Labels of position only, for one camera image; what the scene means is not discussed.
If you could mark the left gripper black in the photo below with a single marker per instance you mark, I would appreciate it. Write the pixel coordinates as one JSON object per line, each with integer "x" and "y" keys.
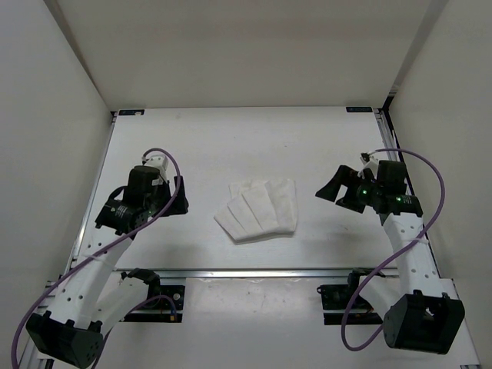
{"x": 181, "y": 203}

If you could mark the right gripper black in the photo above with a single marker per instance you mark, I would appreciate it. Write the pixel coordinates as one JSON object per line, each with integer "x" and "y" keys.
{"x": 345, "y": 176}

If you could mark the white pleated skirt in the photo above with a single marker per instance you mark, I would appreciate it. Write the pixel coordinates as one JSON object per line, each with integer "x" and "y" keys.
{"x": 259, "y": 208}

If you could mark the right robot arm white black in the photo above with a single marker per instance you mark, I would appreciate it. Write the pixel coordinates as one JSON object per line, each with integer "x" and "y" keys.
{"x": 420, "y": 316}

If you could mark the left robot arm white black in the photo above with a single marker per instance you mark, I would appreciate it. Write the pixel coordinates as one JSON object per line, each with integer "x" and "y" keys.
{"x": 75, "y": 326}

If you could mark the blue label right corner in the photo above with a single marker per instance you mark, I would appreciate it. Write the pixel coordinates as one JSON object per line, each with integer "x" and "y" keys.
{"x": 358, "y": 109}

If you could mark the blue label corner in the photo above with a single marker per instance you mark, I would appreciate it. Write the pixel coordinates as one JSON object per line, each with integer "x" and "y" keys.
{"x": 131, "y": 112}
{"x": 358, "y": 109}

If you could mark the blue label left corner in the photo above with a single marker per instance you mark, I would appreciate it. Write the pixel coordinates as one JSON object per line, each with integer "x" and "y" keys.
{"x": 131, "y": 112}

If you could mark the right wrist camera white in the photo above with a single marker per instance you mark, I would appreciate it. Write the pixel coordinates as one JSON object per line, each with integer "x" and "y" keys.
{"x": 370, "y": 165}

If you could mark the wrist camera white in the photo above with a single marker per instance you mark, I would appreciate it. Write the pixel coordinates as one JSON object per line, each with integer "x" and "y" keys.
{"x": 370, "y": 165}
{"x": 158, "y": 161}

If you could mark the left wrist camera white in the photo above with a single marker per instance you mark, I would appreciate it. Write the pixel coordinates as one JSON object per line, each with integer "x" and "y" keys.
{"x": 158, "y": 161}

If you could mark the aluminium front rail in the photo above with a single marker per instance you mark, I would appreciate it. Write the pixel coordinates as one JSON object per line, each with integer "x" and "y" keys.
{"x": 255, "y": 273}

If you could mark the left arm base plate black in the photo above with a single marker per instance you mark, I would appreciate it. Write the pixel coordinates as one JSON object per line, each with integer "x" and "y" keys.
{"x": 164, "y": 303}

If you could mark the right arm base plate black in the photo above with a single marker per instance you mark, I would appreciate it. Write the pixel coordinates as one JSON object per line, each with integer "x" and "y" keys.
{"x": 335, "y": 297}

